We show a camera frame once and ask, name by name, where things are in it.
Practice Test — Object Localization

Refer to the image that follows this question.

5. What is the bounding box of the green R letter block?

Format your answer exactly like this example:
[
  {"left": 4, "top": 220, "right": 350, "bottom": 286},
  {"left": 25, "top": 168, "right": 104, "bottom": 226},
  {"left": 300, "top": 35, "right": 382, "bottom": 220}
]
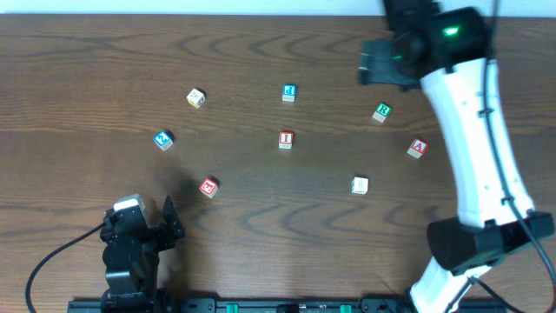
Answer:
[{"left": 373, "top": 103, "right": 392, "bottom": 123}]

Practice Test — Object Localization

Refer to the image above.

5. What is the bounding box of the red I letter block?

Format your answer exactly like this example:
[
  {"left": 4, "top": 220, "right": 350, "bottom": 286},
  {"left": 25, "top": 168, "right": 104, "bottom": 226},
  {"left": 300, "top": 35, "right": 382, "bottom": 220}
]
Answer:
[{"left": 278, "top": 131, "right": 294, "bottom": 150}]

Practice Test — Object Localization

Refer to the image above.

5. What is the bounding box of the red E letter block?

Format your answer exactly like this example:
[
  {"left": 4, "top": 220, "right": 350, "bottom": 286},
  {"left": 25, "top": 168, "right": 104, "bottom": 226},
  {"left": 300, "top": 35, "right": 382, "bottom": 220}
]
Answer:
[{"left": 199, "top": 176, "right": 219, "bottom": 198}]

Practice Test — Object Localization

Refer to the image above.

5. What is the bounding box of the blue 2 number block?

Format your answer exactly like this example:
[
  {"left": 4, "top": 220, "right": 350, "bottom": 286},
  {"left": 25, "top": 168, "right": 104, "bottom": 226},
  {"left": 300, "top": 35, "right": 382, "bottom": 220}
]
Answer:
[{"left": 153, "top": 130, "right": 174, "bottom": 150}]

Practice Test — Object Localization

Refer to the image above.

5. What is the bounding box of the white plain wooden block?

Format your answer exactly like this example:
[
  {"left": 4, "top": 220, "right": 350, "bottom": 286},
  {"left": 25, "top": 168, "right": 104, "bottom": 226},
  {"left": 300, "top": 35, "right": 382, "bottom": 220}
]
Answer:
[{"left": 351, "top": 176, "right": 369, "bottom": 195}]

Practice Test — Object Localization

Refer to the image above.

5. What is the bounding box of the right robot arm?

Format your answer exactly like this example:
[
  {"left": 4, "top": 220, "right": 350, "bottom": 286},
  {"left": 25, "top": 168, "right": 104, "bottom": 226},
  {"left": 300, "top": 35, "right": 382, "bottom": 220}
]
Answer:
[{"left": 359, "top": 0, "right": 555, "bottom": 312}]

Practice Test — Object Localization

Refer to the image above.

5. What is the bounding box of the blue P letter block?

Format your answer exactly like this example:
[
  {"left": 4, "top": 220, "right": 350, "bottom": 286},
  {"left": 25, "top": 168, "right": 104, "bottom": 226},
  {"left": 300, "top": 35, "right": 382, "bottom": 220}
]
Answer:
[{"left": 282, "top": 83, "right": 296, "bottom": 103}]

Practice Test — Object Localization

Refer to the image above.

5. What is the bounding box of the yellow white letter block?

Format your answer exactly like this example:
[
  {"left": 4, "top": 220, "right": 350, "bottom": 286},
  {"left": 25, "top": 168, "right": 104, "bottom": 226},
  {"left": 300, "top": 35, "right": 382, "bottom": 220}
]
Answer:
[{"left": 186, "top": 88, "right": 206, "bottom": 108}]

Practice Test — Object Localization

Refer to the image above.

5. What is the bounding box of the black mounting rail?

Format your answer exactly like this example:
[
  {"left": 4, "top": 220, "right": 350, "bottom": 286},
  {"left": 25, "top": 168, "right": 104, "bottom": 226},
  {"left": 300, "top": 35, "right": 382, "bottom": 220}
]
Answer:
[{"left": 66, "top": 297, "right": 508, "bottom": 313}]

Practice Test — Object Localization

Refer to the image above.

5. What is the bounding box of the red A letter block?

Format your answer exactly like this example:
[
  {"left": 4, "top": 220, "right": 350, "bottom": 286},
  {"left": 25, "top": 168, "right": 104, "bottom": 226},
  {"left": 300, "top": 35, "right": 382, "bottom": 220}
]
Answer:
[{"left": 407, "top": 138, "right": 428, "bottom": 159}]

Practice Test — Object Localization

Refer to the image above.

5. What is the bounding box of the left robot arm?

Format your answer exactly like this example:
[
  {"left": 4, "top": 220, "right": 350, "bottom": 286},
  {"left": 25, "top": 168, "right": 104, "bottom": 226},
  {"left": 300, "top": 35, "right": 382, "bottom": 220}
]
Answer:
[{"left": 100, "top": 194, "right": 184, "bottom": 312}]

